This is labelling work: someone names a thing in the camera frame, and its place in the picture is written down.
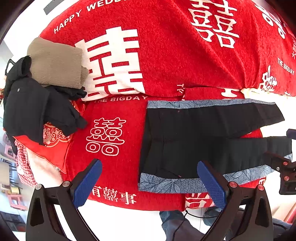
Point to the black jacket pile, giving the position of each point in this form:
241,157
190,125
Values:
28,106

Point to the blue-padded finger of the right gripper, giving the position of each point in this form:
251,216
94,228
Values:
291,133

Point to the red embroidered cushion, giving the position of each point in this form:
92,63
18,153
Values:
54,148

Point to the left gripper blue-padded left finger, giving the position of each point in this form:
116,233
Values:
73,194

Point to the pink plastic stool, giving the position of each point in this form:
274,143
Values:
16,202

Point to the operator blue jeans legs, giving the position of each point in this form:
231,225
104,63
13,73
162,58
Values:
177,227

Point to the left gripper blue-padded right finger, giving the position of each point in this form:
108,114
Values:
225,195

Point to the red wedding blanket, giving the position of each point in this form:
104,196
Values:
137,51

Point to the black pants with grey trim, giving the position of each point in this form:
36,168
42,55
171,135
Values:
179,134

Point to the folded beige fleece garment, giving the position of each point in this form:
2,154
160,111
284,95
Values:
57,64

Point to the red checked cloth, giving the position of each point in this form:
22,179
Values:
23,166

